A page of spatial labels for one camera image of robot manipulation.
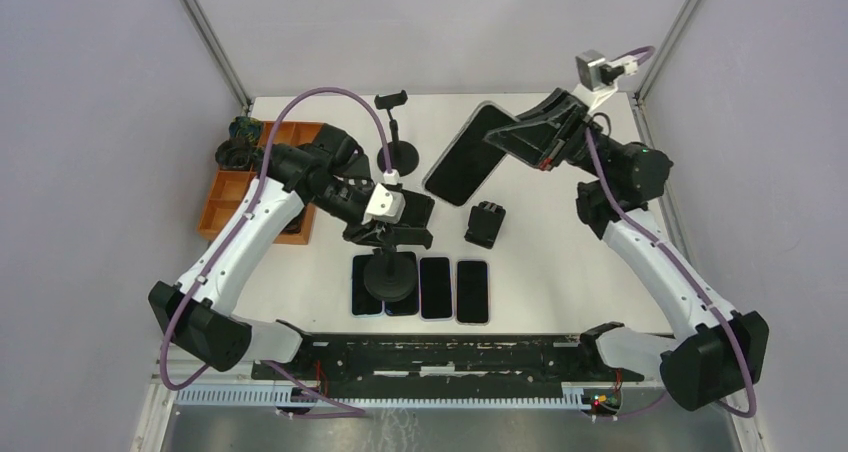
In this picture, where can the black pole stand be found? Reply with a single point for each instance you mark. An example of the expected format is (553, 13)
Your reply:
(404, 156)
(391, 275)

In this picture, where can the black case phone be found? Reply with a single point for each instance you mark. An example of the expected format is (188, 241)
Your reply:
(410, 305)

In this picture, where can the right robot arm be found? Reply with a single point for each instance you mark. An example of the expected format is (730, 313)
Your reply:
(614, 205)

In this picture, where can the small black phone stand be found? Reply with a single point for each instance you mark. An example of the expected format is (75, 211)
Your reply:
(484, 224)

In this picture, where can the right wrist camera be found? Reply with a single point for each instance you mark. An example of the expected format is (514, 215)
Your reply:
(598, 77)

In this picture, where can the dark patterned scrunchie top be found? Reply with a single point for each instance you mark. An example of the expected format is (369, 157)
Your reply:
(246, 128)

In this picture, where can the black mounting base plate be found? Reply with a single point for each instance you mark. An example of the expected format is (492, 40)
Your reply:
(440, 366)

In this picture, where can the white case phone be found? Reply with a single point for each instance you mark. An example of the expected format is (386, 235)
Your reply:
(472, 292)
(468, 160)

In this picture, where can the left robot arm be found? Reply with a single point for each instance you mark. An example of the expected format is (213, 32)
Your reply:
(330, 172)

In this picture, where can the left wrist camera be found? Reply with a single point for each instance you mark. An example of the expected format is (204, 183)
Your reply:
(386, 202)

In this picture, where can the white cable duct strip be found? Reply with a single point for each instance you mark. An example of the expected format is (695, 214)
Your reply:
(285, 396)

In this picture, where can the dark patterned scrunchie left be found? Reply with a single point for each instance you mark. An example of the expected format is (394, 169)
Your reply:
(235, 154)

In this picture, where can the dark patterned scrunchie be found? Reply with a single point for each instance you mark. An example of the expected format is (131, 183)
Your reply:
(235, 154)
(246, 128)

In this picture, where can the blue case phone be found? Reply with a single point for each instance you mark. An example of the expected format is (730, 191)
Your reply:
(363, 304)

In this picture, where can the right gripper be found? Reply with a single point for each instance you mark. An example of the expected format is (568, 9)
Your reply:
(555, 125)

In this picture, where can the black folding phone stand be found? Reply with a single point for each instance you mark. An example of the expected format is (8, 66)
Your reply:
(419, 203)

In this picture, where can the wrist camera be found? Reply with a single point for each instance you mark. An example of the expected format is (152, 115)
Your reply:
(598, 77)
(386, 202)

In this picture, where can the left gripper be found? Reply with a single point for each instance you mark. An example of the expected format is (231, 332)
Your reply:
(373, 233)

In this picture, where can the lavender case phone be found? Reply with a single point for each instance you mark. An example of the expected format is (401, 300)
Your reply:
(436, 292)

